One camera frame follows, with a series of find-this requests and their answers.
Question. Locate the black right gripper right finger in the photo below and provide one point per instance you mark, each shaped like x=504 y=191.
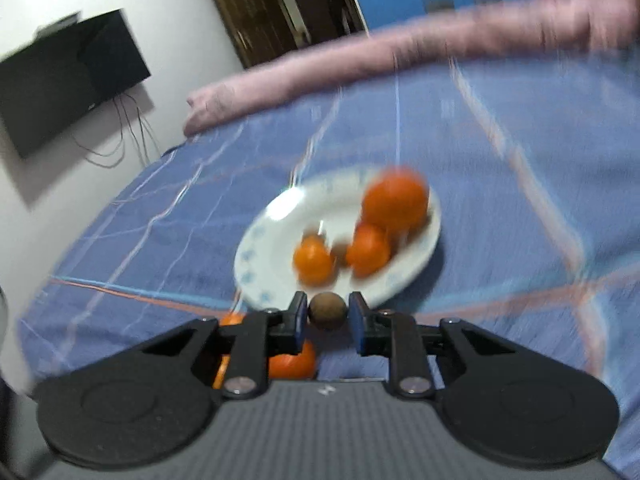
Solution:
x=401 y=340

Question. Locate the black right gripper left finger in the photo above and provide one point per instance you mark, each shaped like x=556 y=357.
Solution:
x=251 y=343

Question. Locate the large orange mandarin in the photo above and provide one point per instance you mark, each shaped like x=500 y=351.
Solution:
x=396 y=200

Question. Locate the brown kiwi fruit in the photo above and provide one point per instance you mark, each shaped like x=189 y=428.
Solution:
x=338 y=252

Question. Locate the tan longan fruit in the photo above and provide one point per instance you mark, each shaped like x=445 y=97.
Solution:
x=327 y=311

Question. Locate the small orange kumquat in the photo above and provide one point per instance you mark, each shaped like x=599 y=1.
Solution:
x=313 y=262

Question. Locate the white floral ceramic plate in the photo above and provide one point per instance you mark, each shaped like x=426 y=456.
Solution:
x=263 y=264

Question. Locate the blue plaid bed sheet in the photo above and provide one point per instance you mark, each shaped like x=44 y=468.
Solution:
x=503 y=192

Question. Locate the brown wooden door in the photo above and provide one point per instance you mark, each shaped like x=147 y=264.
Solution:
x=262 y=30

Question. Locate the pink rolled duvet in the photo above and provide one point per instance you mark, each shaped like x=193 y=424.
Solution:
x=494 y=29

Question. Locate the black wall television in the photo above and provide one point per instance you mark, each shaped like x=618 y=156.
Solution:
x=57 y=79

